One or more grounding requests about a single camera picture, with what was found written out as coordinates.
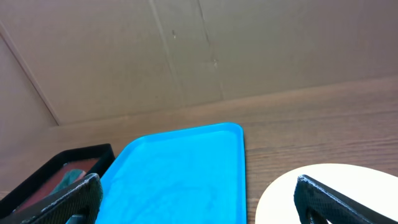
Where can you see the teal plastic tray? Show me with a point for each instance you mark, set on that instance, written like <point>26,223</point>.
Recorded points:
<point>194,175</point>

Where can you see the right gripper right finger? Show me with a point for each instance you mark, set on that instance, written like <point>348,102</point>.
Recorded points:
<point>317,203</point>

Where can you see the black tray with red water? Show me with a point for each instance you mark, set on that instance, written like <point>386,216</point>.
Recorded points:
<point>91,159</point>

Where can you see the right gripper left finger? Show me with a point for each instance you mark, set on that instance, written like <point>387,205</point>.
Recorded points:
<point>82,199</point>

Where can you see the yellow plate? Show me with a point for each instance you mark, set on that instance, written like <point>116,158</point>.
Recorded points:
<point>372,188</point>

